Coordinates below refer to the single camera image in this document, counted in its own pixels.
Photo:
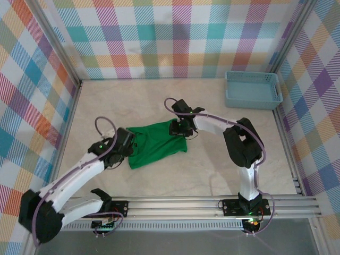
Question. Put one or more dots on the green t-shirt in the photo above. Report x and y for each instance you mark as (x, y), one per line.
(156, 143)

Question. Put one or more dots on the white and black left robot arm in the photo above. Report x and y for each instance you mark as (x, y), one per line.
(74, 172)

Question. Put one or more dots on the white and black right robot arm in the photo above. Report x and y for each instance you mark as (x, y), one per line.
(210, 123)

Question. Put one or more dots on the light blue plastic basket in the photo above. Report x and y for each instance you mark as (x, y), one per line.
(252, 93)

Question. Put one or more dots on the green circuit board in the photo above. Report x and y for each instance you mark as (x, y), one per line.
(102, 226)

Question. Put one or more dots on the circuit board with orange connector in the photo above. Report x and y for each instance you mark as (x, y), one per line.
(251, 223)

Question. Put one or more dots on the aluminium side rail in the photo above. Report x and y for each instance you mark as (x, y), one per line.
(71, 111)
(283, 132)

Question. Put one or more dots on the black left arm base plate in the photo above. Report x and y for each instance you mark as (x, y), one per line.
(120, 208)

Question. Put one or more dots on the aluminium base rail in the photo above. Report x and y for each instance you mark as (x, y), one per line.
(172, 207)

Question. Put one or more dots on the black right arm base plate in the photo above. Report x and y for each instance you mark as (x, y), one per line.
(231, 208)

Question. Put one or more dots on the aluminium corner post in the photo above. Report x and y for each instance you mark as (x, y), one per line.
(292, 34)
(56, 40)

